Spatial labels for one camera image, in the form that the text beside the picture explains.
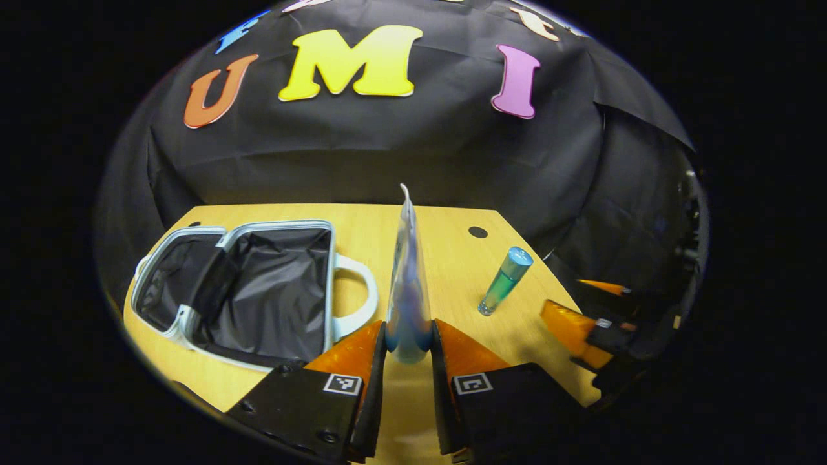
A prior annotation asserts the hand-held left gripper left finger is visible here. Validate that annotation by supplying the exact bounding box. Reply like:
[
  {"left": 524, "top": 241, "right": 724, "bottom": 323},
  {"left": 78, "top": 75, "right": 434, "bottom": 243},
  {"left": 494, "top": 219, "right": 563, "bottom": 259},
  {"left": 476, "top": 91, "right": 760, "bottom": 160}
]
[{"left": 226, "top": 320, "right": 387, "bottom": 463}]

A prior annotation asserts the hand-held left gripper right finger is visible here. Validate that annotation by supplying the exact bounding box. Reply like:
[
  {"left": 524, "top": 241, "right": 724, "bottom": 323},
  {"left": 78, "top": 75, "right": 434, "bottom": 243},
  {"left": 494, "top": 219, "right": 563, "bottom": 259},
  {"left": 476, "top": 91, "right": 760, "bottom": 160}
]
[{"left": 431, "top": 318, "right": 585, "bottom": 456}]

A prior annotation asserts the green bottle with blue cap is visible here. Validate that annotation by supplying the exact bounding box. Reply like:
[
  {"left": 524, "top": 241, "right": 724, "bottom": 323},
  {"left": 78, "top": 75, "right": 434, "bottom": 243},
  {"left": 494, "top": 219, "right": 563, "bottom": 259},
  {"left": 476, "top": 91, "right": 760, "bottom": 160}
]
[{"left": 477, "top": 246, "right": 534, "bottom": 317}]

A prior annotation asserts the clear blue skin care tube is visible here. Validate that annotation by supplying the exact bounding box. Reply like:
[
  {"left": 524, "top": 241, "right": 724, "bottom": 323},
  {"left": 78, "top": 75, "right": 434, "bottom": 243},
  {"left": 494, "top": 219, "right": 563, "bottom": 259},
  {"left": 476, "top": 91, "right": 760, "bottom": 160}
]
[{"left": 386, "top": 183, "right": 433, "bottom": 364}]

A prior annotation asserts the light blue suitcase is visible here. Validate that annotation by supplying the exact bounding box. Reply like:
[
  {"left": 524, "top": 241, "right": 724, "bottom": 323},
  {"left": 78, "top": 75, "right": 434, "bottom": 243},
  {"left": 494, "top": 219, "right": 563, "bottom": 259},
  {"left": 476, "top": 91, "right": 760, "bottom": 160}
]
[{"left": 129, "top": 220, "right": 379, "bottom": 374}]

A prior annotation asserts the black backdrop cloth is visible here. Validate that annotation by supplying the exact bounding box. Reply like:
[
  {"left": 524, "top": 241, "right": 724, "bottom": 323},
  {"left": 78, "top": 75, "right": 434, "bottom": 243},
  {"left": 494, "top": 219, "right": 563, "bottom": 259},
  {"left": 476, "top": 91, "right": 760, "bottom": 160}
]
[{"left": 94, "top": 0, "right": 708, "bottom": 311}]

